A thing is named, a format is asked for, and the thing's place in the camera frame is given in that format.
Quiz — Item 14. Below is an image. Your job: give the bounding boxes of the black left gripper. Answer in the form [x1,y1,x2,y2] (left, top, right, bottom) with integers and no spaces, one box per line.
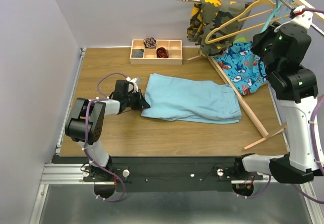
[125,89,150,110]

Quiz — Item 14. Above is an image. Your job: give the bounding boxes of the light blue trousers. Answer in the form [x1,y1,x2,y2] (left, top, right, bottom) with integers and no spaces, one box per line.
[141,73,242,124]

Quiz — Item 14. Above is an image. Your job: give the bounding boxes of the yellow plastic hanger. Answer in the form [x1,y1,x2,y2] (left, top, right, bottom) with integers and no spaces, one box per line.
[205,0,275,44]

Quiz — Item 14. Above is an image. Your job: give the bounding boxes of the teal plastic hanger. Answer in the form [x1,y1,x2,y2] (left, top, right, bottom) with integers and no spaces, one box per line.
[248,0,282,69]

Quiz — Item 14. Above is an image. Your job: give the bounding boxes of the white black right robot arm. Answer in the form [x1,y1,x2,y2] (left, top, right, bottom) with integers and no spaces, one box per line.
[233,22,323,184]

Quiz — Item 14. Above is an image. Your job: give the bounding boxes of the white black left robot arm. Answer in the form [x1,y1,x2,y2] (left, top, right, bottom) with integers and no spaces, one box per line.
[65,77,150,181]

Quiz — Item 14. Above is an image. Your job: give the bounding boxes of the blue shark print shorts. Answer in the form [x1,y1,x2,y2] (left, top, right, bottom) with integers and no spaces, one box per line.
[214,42,268,96]

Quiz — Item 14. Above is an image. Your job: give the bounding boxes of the metal hanging rod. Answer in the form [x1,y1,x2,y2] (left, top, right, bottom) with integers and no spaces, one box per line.
[255,0,324,36]

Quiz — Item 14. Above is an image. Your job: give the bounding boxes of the camouflage shorts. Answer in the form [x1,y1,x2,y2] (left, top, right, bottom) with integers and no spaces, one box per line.
[186,0,251,57]

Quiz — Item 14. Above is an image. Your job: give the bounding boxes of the grey rolled sock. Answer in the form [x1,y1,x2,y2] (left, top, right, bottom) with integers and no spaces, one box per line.
[132,49,144,58]

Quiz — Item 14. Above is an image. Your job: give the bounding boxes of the orange black rolled sock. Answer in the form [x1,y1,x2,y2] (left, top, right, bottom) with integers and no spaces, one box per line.
[156,47,169,59]

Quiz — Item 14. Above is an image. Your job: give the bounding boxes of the wooden compartment tray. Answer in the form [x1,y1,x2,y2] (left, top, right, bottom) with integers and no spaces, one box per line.
[130,39,183,65]

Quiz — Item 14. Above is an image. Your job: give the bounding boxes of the patterned pink black sock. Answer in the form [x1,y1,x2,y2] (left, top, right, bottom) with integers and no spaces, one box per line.
[143,37,157,49]

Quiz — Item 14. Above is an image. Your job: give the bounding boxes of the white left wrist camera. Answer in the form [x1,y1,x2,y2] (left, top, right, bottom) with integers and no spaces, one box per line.
[126,77,141,93]

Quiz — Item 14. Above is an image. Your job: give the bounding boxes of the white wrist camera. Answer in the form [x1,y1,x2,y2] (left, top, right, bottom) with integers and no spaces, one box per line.
[126,77,141,93]
[288,5,313,29]

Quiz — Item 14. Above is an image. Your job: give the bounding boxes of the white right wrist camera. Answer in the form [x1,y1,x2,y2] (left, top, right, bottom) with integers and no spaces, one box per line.
[288,5,313,29]

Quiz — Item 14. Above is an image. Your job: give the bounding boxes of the wooden clothes rack frame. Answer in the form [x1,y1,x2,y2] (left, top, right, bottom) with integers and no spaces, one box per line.
[180,0,323,151]

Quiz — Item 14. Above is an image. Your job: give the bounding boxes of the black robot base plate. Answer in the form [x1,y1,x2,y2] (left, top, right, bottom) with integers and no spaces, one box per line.
[83,156,262,193]

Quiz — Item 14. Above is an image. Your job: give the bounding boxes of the aluminium table edge rail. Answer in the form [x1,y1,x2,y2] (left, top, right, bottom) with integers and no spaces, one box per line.
[55,47,87,155]

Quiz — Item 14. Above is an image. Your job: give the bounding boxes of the aluminium front frame rail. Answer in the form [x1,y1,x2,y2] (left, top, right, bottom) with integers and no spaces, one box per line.
[30,164,323,223]

